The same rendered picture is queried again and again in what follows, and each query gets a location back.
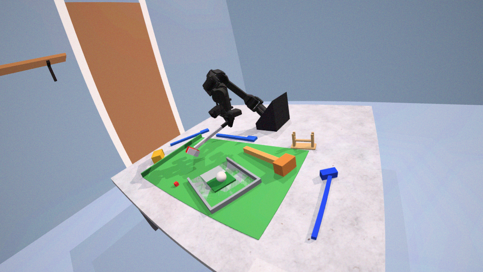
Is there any yellow cube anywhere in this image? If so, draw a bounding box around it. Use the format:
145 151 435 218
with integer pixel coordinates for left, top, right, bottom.
151 149 164 164

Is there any white ball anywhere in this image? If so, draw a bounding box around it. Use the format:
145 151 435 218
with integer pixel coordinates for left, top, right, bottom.
216 172 227 182

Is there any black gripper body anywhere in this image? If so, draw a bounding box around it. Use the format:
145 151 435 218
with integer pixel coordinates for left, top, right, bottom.
220 97 242 118

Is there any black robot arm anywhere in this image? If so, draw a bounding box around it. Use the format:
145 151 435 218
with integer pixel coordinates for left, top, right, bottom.
203 69 266 118

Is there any green flat mat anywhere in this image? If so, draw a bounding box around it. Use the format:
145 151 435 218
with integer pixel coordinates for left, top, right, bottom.
143 138 309 240

